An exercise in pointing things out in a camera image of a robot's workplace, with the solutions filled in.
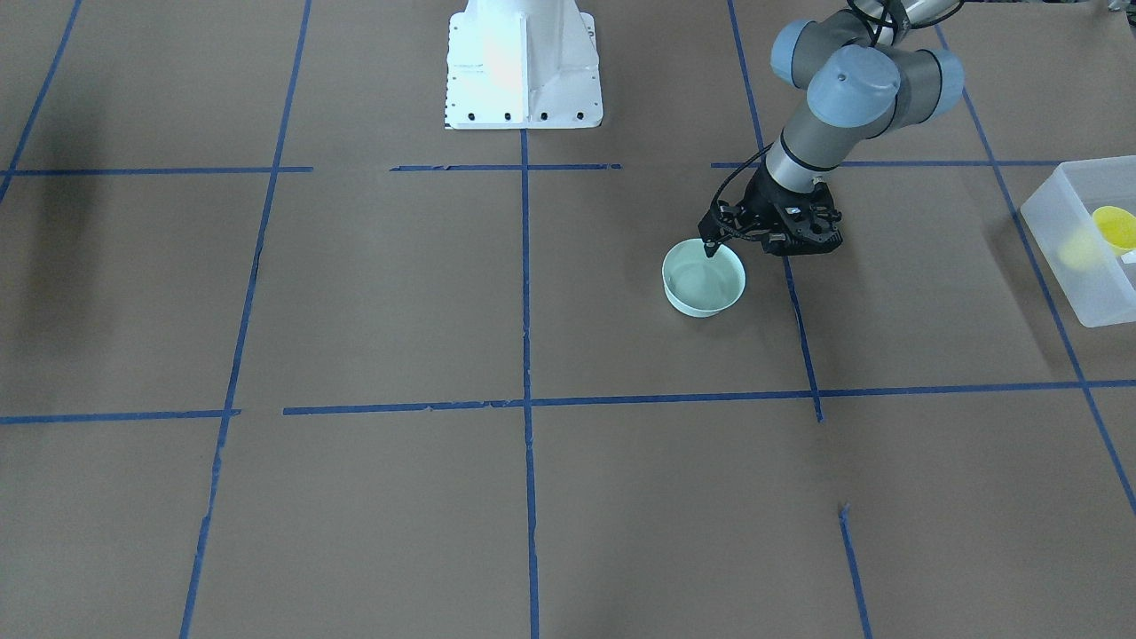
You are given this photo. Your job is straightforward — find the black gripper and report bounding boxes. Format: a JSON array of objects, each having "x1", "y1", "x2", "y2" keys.
[{"x1": 698, "y1": 165, "x2": 820, "y2": 259}]

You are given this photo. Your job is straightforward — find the translucent white plastic bin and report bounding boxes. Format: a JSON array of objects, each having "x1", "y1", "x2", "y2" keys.
[{"x1": 1020, "y1": 156, "x2": 1135, "y2": 327}]

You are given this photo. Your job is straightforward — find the yellow plastic cup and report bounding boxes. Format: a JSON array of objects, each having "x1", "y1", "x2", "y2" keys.
[{"x1": 1091, "y1": 205, "x2": 1135, "y2": 256}]

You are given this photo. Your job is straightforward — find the mint green bowl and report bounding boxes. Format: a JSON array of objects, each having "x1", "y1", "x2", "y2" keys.
[{"x1": 661, "y1": 238, "x2": 746, "y2": 320}]

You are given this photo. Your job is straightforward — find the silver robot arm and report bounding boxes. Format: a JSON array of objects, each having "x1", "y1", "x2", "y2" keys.
[{"x1": 698, "y1": 1, "x2": 964, "y2": 257}]

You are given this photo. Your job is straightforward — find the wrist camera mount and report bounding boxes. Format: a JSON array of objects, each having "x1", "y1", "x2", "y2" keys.
[{"x1": 761, "y1": 179, "x2": 844, "y2": 257}]

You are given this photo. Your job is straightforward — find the white camera mast stand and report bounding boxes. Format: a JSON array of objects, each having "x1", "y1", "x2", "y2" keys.
[{"x1": 444, "y1": 1, "x2": 604, "y2": 130}]

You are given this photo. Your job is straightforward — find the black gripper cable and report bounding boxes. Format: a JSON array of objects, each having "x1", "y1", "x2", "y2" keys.
[{"x1": 710, "y1": 142, "x2": 775, "y2": 223}]

